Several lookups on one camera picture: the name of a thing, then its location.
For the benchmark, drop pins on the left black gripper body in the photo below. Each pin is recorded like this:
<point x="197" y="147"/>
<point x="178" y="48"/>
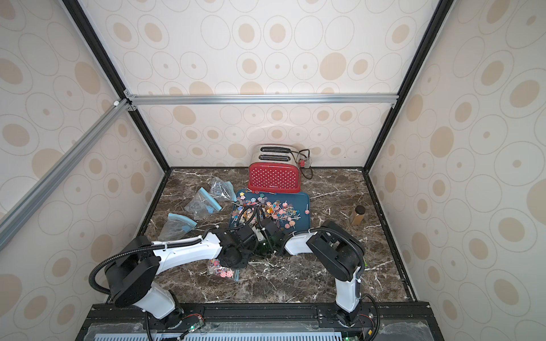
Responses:
<point x="239" y="260"/>

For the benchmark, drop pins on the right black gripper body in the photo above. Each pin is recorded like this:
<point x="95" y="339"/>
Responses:
<point x="271" y="231"/>

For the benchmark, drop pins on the candy ziploc bag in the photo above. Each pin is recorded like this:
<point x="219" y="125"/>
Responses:
<point x="202" y="205"/>
<point x="176" y="227"/>
<point x="214" y="268"/>
<point x="222" y="191"/>

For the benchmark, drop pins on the teal rectangular tray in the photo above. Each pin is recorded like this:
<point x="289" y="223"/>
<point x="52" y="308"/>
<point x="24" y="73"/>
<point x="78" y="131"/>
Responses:
<point x="300" y="204"/>

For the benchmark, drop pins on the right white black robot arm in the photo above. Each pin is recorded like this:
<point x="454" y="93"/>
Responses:
<point x="339" y="253"/>

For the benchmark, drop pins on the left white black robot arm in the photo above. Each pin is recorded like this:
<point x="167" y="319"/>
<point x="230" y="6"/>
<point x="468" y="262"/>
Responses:
<point x="129" y="276"/>

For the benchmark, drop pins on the pile of loose candies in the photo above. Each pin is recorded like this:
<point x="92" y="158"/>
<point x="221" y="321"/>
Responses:
<point x="273" y="209"/>

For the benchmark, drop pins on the red polka dot toaster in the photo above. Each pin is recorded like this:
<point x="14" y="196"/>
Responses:
<point x="274" y="168"/>

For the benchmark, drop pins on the brown bottle black cap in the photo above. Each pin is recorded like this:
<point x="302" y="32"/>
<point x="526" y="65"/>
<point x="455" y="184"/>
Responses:
<point x="357" y="215"/>

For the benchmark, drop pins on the horizontal aluminium frame bar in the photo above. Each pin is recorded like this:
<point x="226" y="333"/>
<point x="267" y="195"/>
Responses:
<point x="263" y="99"/>

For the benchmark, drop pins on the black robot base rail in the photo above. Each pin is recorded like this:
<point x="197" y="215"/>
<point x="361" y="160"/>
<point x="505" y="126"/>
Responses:
<point x="272" y="321"/>

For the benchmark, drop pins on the left slanted aluminium frame bar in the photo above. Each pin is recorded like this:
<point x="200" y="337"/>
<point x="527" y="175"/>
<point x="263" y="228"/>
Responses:
<point x="30" y="203"/>

